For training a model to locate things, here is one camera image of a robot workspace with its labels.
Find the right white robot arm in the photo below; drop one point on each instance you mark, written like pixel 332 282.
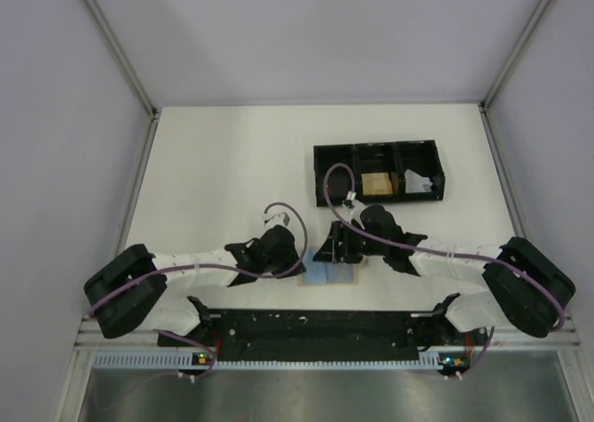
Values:
pixel 516 283

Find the right aluminium frame post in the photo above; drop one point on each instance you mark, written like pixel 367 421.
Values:
pixel 513 59

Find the silver card in tray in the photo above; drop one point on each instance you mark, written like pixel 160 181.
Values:
pixel 416 183

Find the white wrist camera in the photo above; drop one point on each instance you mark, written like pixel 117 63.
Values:
pixel 354 206
pixel 274 219

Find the gold cards stack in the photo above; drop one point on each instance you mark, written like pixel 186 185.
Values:
pixel 377 184

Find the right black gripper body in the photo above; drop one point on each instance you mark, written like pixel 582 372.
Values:
pixel 356 248

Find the light blue card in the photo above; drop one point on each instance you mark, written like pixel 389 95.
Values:
pixel 324 274

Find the aluminium frame post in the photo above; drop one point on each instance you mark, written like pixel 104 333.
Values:
pixel 513 59
pixel 152 113

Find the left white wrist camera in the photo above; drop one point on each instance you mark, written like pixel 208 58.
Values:
pixel 274 219

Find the steel sheet front panel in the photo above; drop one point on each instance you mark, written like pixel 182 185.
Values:
pixel 506 386

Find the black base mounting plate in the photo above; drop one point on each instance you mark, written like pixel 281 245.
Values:
pixel 328 336

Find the grey slotted cable duct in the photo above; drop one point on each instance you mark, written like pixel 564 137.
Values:
pixel 191 361

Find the left aluminium frame post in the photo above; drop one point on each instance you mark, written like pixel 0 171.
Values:
pixel 152 113

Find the beige card holder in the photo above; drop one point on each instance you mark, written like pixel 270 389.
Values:
pixel 359 268

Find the aluminium front rail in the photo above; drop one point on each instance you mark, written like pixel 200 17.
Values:
pixel 89 337

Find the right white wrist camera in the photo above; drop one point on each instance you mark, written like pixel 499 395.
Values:
pixel 354 206

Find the black three-compartment tray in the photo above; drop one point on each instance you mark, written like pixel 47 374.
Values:
pixel 336 166

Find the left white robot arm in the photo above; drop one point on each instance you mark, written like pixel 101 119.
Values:
pixel 141 290

